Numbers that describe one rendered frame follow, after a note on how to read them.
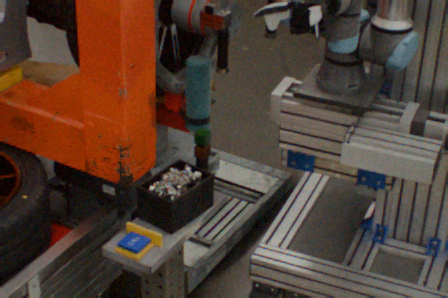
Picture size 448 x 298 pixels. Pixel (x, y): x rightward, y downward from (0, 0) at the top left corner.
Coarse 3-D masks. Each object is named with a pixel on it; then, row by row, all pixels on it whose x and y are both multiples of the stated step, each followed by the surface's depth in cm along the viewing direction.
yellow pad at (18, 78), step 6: (18, 66) 281; (6, 72) 277; (12, 72) 277; (18, 72) 280; (0, 78) 273; (6, 78) 275; (12, 78) 278; (18, 78) 281; (0, 84) 274; (6, 84) 276; (12, 84) 279; (0, 90) 274
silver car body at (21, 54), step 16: (0, 0) 265; (16, 0) 269; (0, 16) 266; (16, 16) 271; (0, 32) 266; (16, 32) 273; (0, 48) 268; (16, 48) 275; (0, 64) 270; (16, 64) 278
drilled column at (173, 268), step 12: (180, 252) 261; (168, 264) 255; (180, 264) 264; (144, 276) 261; (156, 276) 259; (168, 276) 257; (180, 276) 266; (144, 288) 264; (156, 288) 261; (168, 288) 259; (180, 288) 267
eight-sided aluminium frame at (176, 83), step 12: (156, 0) 269; (156, 12) 271; (156, 24) 273; (156, 36) 275; (156, 48) 277; (204, 48) 315; (216, 48) 314; (156, 60) 279; (156, 72) 281; (168, 72) 288; (180, 72) 305; (168, 84) 291; (180, 84) 297
